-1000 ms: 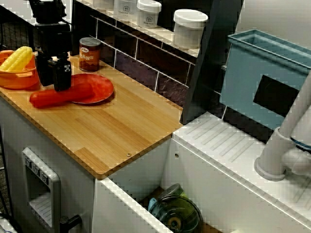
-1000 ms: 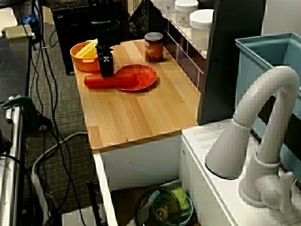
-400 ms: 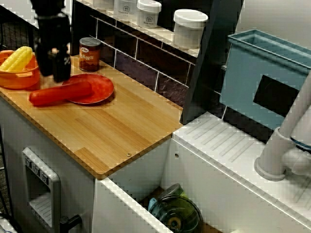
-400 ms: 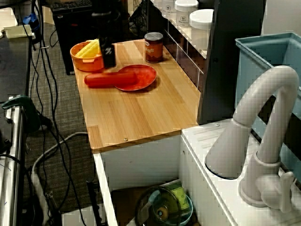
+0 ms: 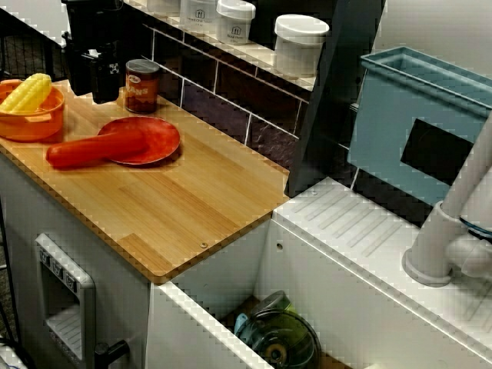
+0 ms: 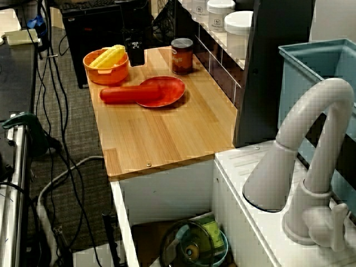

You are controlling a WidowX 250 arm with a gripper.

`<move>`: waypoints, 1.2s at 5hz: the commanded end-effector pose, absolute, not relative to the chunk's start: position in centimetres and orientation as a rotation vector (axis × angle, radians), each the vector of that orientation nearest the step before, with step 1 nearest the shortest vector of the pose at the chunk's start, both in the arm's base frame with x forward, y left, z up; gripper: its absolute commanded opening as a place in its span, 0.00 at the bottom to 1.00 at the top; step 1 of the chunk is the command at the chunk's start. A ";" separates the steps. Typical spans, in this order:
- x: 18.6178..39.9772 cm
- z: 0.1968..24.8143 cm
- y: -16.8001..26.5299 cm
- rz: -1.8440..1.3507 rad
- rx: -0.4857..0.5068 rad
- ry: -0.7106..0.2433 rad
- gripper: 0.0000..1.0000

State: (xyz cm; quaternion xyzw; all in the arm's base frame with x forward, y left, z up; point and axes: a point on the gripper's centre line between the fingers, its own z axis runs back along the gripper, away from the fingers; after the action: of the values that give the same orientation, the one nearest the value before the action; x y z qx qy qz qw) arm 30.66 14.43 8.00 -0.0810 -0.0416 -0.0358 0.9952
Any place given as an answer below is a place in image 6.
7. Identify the black cabinet handle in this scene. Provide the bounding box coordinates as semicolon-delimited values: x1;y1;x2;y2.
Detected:
101;211;120;267

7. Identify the toy beans can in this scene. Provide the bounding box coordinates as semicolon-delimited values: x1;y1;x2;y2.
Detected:
170;37;194;75

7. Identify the white lidded jar printed label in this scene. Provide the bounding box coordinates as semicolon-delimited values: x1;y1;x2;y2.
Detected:
207;0;236;33

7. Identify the light blue bowl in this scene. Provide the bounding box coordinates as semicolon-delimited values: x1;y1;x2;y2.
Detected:
212;229;229;266

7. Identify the green cup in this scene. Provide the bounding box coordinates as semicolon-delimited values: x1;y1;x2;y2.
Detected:
194;212;223;248

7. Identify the red toy sausage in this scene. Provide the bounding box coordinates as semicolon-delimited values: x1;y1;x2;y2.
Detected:
99;84;162;105

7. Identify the grey toy faucet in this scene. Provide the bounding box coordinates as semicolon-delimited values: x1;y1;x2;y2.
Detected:
242;77;355;250

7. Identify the black cable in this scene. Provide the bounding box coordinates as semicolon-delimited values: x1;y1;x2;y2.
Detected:
16;0;103;267

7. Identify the yellow toy corn cob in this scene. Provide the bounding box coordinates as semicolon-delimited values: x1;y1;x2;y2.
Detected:
88;44;126;69

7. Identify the green clamp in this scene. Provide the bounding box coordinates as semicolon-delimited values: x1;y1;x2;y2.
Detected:
2;111;50;158

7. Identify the white lidded plastic jar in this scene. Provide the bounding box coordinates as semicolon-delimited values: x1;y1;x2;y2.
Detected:
224;10;254;61

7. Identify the red round plate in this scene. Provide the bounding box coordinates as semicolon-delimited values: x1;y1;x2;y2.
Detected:
135;76;186;108

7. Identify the aluminium frame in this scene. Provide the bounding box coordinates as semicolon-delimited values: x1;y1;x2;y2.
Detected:
0;125;28;267

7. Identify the blue-grey plastic bin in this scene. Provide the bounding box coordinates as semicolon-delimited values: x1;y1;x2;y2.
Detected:
278;38;356;215

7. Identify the dark desk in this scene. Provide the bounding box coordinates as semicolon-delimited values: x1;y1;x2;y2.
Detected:
0;41;38;123

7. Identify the white toy sink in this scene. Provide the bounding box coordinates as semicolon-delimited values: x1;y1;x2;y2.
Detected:
110;140;356;267

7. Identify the orange plastic pot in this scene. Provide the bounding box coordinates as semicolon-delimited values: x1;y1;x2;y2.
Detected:
82;47;130;86

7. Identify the clear plastic jar printed label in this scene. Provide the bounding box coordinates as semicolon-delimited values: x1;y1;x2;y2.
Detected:
191;0;209;23

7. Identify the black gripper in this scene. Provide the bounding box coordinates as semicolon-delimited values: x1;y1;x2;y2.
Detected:
121;26;146;67

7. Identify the glass pot lid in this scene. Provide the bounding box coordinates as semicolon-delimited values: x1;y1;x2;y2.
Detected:
159;219;216;265

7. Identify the grey hose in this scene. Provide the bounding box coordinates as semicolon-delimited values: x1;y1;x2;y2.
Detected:
37;155;105;226

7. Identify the dark tiled backsplash shelf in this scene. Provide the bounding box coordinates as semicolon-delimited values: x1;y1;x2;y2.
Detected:
175;0;317;148

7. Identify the blue tape roll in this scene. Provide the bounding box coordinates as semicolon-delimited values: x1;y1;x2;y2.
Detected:
27;15;48;37

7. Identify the light blue utensil handle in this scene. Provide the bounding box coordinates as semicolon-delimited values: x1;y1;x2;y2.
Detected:
166;224;191;251

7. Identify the pale paper pad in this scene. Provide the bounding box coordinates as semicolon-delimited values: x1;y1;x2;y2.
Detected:
4;29;39;45

